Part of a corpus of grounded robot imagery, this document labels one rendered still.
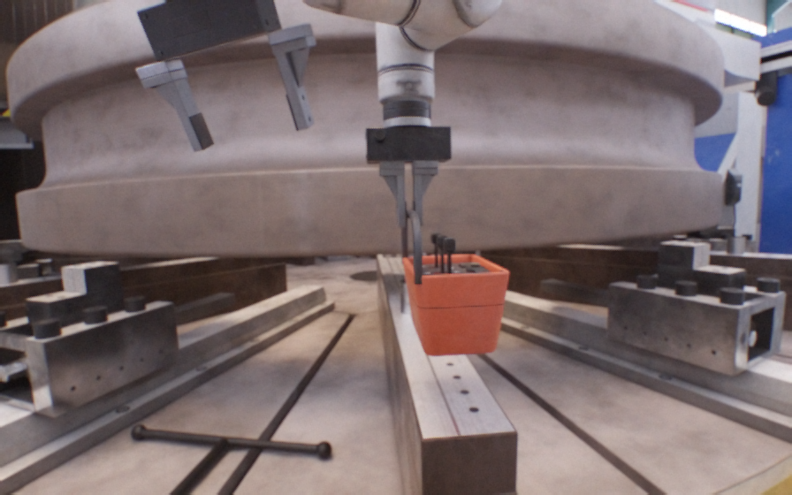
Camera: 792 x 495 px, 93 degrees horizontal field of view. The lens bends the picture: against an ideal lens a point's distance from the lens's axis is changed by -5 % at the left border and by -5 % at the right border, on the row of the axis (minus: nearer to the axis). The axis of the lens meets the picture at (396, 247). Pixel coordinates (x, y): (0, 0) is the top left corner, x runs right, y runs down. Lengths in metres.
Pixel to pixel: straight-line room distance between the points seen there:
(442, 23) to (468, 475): 0.61
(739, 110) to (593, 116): 5.56
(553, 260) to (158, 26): 2.67
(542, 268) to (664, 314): 1.42
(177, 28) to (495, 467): 0.67
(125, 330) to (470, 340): 1.18
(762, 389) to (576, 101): 1.13
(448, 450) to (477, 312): 0.20
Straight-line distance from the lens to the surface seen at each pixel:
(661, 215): 1.87
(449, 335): 0.60
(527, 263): 2.97
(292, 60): 0.47
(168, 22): 0.51
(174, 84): 0.53
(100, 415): 1.65
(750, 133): 7.50
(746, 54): 5.62
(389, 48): 0.65
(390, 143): 0.62
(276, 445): 1.29
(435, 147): 0.63
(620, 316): 1.74
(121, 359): 1.54
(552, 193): 1.43
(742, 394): 1.70
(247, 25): 0.47
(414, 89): 0.63
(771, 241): 5.91
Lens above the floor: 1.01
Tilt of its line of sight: 7 degrees down
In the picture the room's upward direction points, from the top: 2 degrees counter-clockwise
